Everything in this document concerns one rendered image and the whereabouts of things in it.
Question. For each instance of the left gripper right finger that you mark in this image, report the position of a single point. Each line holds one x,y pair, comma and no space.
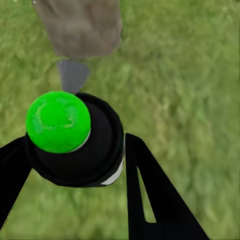
174,220

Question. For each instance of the pesticide atomizer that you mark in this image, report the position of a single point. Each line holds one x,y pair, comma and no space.
74,139

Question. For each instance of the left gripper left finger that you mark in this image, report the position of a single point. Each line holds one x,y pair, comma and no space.
15,168

